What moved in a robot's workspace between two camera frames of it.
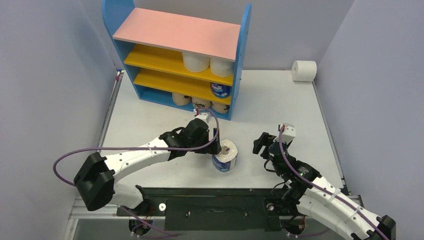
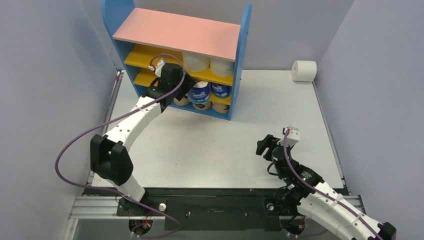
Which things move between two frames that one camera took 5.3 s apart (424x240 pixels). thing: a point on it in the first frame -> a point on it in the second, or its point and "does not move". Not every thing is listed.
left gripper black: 214,148 -> 188,83
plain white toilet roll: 221,68 does not move
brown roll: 221,107 does not move
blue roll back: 226,159 -> 200,93
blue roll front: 220,90 does not move
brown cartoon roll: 199,102 does not move
